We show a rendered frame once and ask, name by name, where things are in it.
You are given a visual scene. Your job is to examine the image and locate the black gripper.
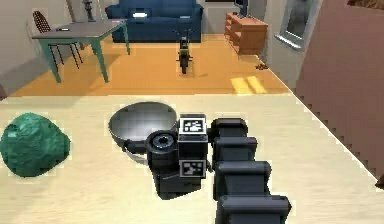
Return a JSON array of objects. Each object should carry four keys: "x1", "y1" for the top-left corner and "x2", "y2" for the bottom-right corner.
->
[{"x1": 121, "y1": 129, "x2": 203, "y2": 201}]

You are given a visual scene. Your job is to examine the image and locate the grey metal bowl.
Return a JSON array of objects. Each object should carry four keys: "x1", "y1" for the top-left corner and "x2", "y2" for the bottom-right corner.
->
[{"x1": 107, "y1": 101, "x2": 179, "y2": 164}]

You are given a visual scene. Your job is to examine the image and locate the grey dining table green legs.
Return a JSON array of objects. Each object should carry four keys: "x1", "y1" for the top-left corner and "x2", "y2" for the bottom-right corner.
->
[{"x1": 31, "y1": 18, "x2": 132, "y2": 84}]

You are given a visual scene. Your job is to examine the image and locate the green leafy lump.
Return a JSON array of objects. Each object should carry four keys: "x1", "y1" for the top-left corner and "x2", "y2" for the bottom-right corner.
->
[{"x1": 0, "y1": 112, "x2": 72, "y2": 178}]

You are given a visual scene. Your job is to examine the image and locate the black green motorbike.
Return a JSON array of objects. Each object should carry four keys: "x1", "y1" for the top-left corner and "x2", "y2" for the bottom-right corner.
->
[{"x1": 172, "y1": 27, "x2": 197, "y2": 76}]

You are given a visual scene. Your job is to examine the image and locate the blue sofa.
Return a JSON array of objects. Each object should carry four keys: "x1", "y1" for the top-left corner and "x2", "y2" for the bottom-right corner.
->
[{"x1": 105, "y1": 0, "x2": 205, "y2": 44}]

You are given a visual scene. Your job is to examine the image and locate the dark grey statue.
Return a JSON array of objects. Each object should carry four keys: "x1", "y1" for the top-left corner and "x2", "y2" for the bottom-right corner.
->
[{"x1": 81, "y1": 0, "x2": 97, "y2": 23}]

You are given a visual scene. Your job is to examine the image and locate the brown chair black legs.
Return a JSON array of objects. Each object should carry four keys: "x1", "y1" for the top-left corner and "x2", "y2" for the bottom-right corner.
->
[{"x1": 32, "y1": 10, "x2": 85, "y2": 70}]

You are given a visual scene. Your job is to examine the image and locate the orange wooden shelf unit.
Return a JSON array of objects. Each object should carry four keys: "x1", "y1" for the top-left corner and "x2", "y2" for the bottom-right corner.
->
[{"x1": 223, "y1": 12, "x2": 269, "y2": 57}]

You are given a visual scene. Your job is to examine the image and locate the grey framed window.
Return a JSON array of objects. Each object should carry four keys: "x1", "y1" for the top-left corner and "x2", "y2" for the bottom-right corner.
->
[{"x1": 273, "y1": 0, "x2": 324, "y2": 52}]

